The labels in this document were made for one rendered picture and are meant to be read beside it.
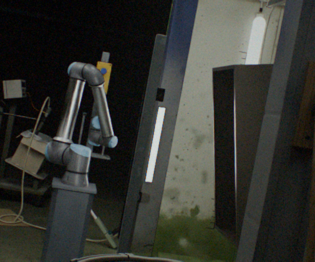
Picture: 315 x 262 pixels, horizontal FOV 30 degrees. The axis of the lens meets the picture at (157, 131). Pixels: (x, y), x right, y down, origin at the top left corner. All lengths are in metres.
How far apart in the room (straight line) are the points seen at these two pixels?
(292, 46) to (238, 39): 2.94
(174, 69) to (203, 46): 0.31
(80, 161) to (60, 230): 0.48
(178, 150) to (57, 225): 1.32
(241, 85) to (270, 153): 1.82
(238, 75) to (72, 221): 1.48
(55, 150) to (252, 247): 2.37
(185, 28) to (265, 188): 2.99
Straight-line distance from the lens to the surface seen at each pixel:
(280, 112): 2.06
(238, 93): 3.86
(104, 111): 4.33
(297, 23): 2.10
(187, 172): 4.96
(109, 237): 5.15
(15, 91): 6.53
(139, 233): 5.00
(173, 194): 4.97
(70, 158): 4.14
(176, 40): 4.90
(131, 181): 2.93
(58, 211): 4.11
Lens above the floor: 1.33
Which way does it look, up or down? 3 degrees down
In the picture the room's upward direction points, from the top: 10 degrees clockwise
